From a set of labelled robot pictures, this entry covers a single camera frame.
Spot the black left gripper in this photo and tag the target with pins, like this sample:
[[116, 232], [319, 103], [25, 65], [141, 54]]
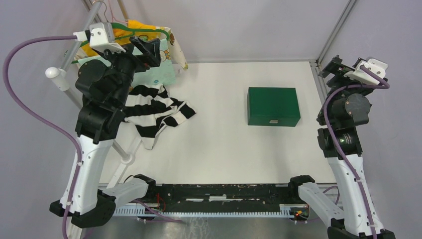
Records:
[[152, 58]]

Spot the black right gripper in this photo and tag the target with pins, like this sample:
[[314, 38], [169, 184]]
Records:
[[337, 67]]

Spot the green jewelry box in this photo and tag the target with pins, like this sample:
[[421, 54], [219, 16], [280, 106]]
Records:
[[269, 106]]

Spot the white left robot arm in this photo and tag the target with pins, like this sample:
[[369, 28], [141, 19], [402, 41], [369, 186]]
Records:
[[97, 126]]

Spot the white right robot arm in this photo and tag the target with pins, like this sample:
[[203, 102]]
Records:
[[345, 108]]

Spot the yellow cartoon garment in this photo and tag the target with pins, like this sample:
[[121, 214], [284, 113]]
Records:
[[173, 47]]

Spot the mint cartoon print cloth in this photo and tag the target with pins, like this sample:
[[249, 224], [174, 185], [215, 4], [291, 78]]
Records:
[[158, 71]]

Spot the green clothes hanger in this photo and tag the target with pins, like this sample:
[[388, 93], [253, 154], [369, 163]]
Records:
[[133, 31]]

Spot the black white striped cloth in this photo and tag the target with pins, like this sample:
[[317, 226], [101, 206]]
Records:
[[151, 109]]

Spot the silver clothes rack pole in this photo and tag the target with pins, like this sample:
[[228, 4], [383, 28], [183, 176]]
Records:
[[58, 75]]

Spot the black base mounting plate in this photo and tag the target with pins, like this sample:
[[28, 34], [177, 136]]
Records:
[[221, 198]]

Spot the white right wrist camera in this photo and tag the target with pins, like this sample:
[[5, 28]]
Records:
[[368, 71]]

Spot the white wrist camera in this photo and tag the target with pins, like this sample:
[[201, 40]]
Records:
[[368, 71], [100, 37]]

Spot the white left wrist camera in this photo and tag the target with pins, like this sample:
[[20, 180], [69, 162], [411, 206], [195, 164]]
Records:
[[100, 37]]

